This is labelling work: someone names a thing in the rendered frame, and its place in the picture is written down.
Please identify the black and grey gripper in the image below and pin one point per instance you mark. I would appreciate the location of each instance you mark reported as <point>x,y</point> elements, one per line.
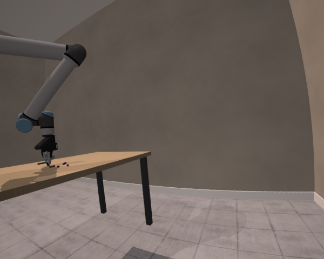
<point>49,147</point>

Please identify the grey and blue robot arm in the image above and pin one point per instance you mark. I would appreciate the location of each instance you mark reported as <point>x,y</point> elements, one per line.
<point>71,56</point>

